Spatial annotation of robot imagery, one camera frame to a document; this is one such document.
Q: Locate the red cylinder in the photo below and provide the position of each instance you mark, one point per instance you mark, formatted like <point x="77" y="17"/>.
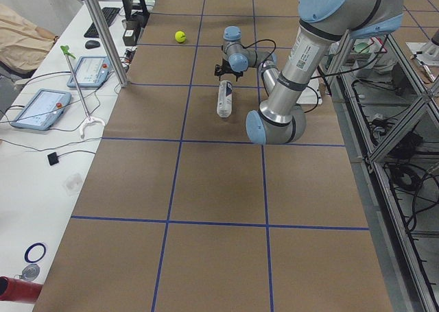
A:
<point x="15" y="290"/>

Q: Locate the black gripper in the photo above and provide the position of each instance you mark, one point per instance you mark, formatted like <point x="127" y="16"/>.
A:
<point x="228" y="69"/>

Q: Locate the small black square pad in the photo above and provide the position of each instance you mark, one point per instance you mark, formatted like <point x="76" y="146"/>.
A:
<point x="53" y="158"/>

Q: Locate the black computer mouse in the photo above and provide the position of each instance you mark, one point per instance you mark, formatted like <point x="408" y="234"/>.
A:
<point x="92" y="44"/>

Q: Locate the yellow tennis ball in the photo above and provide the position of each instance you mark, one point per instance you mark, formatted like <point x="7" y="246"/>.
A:
<point x="180" y="37"/>

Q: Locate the blue tape roll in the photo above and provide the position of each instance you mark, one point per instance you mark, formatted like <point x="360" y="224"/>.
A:
<point x="35" y="252"/>

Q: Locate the teach pendant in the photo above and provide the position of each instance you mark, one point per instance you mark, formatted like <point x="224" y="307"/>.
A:
<point x="92" y="71"/>
<point x="43" y="110"/>

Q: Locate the black box with label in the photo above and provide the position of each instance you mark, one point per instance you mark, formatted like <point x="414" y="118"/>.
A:
<point x="131" y="33"/>

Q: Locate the teach pendant near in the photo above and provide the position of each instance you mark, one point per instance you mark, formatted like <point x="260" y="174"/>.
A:
<point x="43" y="110"/>

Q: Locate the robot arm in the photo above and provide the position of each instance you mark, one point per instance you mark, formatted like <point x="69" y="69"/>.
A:
<point x="280" y="119"/>

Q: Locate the aluminium frame post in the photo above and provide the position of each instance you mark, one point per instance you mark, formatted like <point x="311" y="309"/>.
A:
<point x="98" y="19"/>

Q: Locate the teach pendant far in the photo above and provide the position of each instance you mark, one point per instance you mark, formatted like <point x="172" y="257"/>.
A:
<point x="92" y="71"/>

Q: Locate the reacher grabber stick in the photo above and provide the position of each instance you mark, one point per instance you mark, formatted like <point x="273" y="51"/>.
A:
<point x="89" y="118"/>

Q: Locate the clear tennis ball can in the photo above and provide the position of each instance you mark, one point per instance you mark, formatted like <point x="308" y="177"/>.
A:
<point x="225" y="98"/>

